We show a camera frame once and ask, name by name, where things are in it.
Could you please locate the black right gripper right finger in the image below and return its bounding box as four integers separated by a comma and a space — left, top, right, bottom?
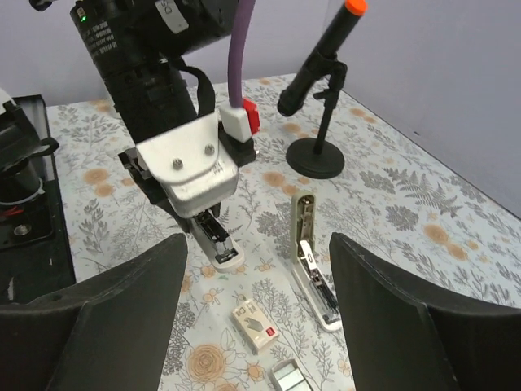
329, 233, 520, 390

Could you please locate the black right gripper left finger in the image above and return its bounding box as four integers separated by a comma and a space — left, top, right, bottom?
1, 234, 188, 390

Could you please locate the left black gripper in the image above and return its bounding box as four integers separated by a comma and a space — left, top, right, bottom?
118, 64, 257, 232

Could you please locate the staple tray with staples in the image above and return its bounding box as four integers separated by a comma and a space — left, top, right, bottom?
269, 358, 313, 391

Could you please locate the beige green stapler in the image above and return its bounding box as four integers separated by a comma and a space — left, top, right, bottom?
290, 191, 342, 333

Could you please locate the white staple box sleeve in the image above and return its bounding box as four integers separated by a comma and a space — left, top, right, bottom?
231, 299, 280, 354

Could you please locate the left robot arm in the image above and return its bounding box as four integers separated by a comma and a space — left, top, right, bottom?
70, 1, 260, 242

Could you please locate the black microphone desk stand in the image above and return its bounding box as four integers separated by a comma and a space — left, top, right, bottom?
286, 60, 348, 179

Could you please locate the black microphone orange tip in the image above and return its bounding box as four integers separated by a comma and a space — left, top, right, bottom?
278, 0, 368, 117

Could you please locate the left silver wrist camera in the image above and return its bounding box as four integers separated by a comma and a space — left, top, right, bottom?
136, 112, 239, 218

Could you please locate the black base frame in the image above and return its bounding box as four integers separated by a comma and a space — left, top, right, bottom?
1, 93, 76, 305

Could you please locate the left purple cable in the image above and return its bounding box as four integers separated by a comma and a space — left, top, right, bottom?
219, 0, 261, 143

